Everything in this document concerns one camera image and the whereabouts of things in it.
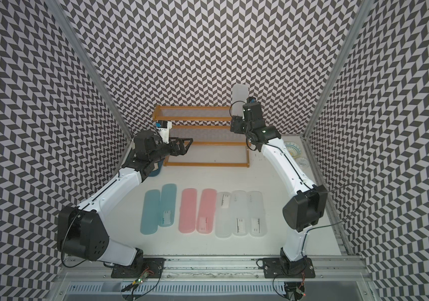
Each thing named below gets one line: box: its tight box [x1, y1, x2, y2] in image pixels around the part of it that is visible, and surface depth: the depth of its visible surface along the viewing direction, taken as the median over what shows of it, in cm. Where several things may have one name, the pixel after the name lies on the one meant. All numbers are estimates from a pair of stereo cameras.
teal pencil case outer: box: [139, 189, 161, 236], surface depth 88 cm
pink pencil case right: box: [196, 188, 218, 235], surface depth 89 cm
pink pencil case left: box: [178, 188, 198, 234], surface depth 90 cm
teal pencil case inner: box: [158, 183, 178, 228], surface depth 93 cm
